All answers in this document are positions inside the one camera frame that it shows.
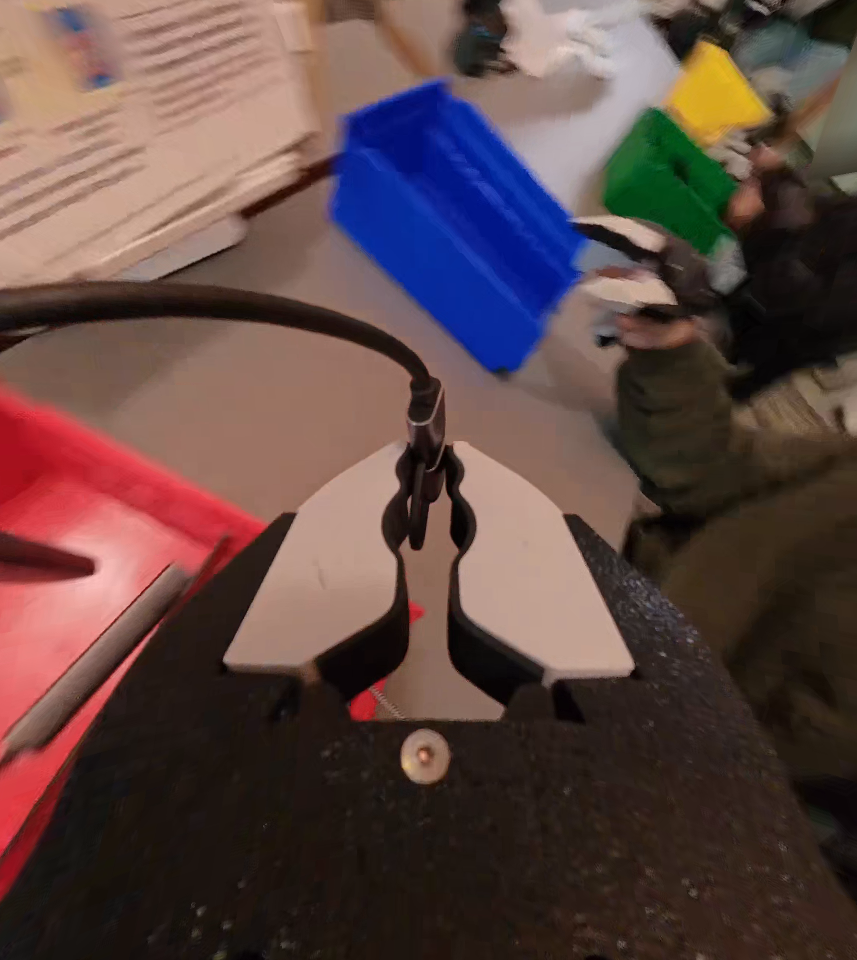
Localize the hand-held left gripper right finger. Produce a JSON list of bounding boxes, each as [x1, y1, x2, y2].
[[446, 441, 637, 708]]

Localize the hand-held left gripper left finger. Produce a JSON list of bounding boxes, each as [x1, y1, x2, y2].
[[223, 441, 410, 700]]

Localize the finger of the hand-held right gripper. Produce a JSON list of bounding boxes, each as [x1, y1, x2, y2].
[[584, 268, 679, 310], [571, 216, 671, 255]]

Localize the black usb-c cable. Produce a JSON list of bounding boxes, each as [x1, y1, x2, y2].
[[0, 281, 449, 552]]

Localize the person's right forearm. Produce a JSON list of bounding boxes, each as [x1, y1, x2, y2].
[[612, 337, 857, 781]]

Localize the green plastic bin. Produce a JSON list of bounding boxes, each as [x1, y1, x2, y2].
[[602, 108, 739, 256]]

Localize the yellow plastic bin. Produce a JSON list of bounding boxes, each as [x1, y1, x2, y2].
[[664, 39, 773, 148]]

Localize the blue plastic bin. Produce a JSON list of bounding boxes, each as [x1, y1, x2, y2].
[[329, 78, 589, 375]]

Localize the white cloth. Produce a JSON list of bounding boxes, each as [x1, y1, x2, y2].
[[503, 0, 621, 80]]

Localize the grey metal rod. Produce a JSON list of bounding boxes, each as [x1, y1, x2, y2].
[[2, 564, 193, 756]]

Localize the black bundle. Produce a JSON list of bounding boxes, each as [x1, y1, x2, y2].
[[452, 0, 517, 76]]

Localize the red plastic bin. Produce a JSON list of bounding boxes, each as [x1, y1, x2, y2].
[[0, 362, 427, 960]]

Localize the dark tapered tool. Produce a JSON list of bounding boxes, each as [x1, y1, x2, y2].
[[0, 513, 97, 583]]

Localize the white printed paper sheets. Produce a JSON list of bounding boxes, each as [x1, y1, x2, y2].
[[0, 0, 326, 280]]

